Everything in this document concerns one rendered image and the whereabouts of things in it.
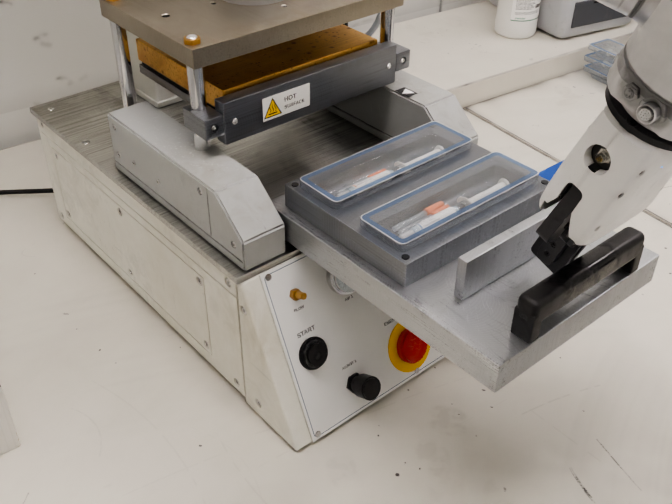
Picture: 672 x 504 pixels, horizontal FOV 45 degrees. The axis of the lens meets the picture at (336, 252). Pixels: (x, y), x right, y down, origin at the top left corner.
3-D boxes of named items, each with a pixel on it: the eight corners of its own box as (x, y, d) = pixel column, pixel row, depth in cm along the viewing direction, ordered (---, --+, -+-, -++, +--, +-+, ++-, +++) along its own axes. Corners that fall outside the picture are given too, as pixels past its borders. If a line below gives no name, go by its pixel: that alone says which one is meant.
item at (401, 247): (400, 266, 69) (402, 245, 68) (356, 237, 73) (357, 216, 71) (537, 192, 79) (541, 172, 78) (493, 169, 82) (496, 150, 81)
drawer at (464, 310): (267, 233, 81) (263, 166, 77) (422, 162, 93) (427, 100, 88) (493, 401, 64) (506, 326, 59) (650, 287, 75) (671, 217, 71)
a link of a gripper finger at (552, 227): (538, 237, 58) (552, 246, 63) (621, 158, 56) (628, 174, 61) (527, 226, 58) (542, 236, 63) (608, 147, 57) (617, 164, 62)
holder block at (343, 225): (284, 205, 79) (283, 183, 77) (429, 141, 89) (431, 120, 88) (404, 288, 69) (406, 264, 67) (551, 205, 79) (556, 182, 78)
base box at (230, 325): (60, 223, 115) (34, 113, 104) (273, 141, 134) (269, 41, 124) (296, 454, 82) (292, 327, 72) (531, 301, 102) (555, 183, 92)
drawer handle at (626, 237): (509, 332, 64) (516, 293, 62) (618, 259, 72) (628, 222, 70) (529, 345, 63) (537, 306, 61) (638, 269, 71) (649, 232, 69)
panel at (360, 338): (311, 442, 83) (258, 274, 78) (504, 317, 99) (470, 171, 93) (323, 447, 81) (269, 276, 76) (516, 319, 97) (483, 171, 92)
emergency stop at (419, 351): (397, 367, 89) (388, 335, 88) (422, 351, 92) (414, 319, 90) (406, 370, 88) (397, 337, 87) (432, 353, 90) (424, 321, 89)
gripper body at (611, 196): (668, 158, 50) (583, 265, 59) (749, 110, 56) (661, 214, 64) (581, 82, 53) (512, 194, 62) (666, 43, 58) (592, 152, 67)
